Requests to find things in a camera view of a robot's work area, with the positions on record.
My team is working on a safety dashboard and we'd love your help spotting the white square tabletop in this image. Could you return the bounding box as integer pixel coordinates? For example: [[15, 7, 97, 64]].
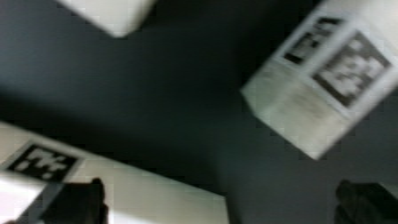
[[56, 0, 159, 38]]

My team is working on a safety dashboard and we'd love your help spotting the white leg centre right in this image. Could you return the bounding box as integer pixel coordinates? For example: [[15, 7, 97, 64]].
[[0, 122, 230, 224]]

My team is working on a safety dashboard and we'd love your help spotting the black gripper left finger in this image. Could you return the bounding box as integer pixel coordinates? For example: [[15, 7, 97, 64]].
[[41, 178, 109, 224]]

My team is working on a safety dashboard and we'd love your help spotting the white leg with tag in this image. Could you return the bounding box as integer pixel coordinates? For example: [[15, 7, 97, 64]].
[[242, 0, 398, 159]]

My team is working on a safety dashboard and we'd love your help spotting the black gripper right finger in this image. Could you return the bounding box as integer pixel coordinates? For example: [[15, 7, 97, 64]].
[[335, 180, 398, 224]]

